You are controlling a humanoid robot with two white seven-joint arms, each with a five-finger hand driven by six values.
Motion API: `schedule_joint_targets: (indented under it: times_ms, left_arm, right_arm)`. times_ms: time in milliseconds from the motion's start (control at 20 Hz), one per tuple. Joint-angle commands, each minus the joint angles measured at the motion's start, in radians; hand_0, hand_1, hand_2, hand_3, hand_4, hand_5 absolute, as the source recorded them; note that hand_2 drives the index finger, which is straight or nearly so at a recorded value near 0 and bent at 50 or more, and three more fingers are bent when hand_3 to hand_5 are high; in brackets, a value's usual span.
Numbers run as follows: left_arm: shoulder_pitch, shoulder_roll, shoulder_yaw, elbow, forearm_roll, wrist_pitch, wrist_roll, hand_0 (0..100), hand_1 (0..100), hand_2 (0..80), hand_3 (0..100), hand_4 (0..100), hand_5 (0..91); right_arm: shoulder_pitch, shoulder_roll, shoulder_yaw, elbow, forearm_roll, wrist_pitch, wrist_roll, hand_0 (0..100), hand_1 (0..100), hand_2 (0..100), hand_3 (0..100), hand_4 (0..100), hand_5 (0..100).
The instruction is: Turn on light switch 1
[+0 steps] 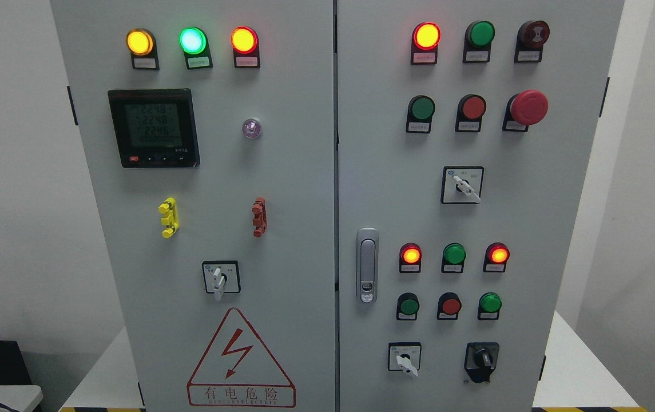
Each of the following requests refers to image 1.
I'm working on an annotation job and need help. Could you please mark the red terminal clip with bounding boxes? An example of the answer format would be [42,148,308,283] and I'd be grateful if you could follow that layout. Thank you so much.
[251,197,268,238]

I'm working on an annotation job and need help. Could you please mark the green push button second row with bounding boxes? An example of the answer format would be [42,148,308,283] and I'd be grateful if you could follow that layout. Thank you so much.
[405,96,435,134]

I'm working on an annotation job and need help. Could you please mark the grey cabinet door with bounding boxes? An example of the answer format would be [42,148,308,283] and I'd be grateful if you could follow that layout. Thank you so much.
[51,1,336,411]
[337,1,624,411]

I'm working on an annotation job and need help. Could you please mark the red lit indicator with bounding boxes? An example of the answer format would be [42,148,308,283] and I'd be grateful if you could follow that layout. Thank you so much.
[482,242,510,273]
[399,243,422,274]
[411,22,440,65]

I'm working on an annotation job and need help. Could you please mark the white rotary switch door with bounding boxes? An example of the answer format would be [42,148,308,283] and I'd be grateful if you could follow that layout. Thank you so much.
[202,260,241,302]

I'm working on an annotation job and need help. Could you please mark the green lit indicator light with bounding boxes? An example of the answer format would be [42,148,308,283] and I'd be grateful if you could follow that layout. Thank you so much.
[178,26,213,70]

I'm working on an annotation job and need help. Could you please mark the red lit indicator lower left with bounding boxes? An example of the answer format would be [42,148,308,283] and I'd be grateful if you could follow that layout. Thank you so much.
[399,243,422,274]

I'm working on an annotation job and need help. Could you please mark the white rotary switch bottom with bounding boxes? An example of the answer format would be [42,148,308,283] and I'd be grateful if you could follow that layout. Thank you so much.
[387,342,422,378]

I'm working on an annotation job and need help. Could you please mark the white rotary switch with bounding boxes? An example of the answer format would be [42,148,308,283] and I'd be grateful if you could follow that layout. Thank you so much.
[440,166,485,204]
[387,342,422,378]

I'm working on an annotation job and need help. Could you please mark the red push button second row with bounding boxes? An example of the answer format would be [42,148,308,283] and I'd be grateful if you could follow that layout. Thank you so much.
[455,94,487,133]

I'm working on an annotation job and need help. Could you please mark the white box bottom left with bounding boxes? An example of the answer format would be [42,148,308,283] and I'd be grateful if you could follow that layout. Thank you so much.
[0,385,43,411]

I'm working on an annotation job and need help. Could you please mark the red emergency stop button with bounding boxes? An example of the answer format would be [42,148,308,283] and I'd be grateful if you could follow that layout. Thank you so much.
[502,89,549,132]

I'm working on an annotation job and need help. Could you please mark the green indicator lower middle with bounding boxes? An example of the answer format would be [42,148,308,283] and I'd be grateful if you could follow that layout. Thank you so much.
[440,243,466,274]

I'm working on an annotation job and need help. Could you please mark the green push button top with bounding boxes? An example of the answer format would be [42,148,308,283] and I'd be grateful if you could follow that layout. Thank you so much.
[463,21,495,64]

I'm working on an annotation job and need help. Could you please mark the dark red buzzer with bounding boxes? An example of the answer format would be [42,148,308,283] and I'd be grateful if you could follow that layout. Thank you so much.
[514,20,550,63]

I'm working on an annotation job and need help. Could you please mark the yellow indicator light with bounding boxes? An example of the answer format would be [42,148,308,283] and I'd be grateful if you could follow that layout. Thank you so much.
[126,28,160,70]

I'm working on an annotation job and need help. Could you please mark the red electrical warning sticker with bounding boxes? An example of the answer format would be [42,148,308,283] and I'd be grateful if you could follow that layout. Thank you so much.
[186,307,296,409]

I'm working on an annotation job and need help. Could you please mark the green indicator lower right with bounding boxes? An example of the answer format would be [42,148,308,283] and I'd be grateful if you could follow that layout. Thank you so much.
[477,292,502,320]

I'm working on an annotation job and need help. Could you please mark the green push button lower left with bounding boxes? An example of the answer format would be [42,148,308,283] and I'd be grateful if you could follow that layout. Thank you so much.
[395,292,420,320]

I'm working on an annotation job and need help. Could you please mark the red push button lower middle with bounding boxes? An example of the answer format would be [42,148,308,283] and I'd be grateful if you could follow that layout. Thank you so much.
[436,292,462,320]

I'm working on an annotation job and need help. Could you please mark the clear small light bulb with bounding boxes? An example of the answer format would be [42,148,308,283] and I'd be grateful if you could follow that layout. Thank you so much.
[241,117,264,139]

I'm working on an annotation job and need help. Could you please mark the red indicator light left door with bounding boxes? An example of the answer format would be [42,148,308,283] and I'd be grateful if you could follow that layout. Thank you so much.
[231,26,261,69]

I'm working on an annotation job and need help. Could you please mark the red lit indicator lower right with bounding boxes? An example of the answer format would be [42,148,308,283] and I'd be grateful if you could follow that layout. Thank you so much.
[482,242,510,273]

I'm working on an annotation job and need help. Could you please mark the green push button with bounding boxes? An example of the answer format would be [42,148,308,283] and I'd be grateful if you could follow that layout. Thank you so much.
[463,21,495,64]
[395,292,420,320]

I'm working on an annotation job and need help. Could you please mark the left grey cabinet door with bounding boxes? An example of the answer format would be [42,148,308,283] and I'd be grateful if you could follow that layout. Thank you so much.
[51,1,336,411]

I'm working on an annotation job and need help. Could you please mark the silver door lock handle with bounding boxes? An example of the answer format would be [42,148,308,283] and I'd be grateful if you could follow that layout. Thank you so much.
[356,228,379,303]

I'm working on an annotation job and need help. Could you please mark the black digital power meter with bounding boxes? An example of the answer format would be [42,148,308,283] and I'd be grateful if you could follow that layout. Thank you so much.
[108,88,200,168]

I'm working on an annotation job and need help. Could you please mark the white rotary switch upper right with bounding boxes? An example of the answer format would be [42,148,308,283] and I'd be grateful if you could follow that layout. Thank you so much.
[440,166,485,204]

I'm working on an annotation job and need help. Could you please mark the yellow terminal clip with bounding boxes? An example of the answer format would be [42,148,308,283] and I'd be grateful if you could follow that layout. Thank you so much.
[158,197,179,238]

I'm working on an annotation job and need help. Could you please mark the right grey cabinet door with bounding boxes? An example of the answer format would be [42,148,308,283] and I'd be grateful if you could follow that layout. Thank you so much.
[337,1,624,411]

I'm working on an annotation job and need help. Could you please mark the red lit indicator top right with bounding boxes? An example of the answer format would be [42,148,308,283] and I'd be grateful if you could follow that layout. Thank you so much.
[411,22,440,65]

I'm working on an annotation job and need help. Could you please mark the black selector knob switch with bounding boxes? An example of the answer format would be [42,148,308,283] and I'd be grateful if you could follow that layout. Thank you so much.
[464,342,499,383]

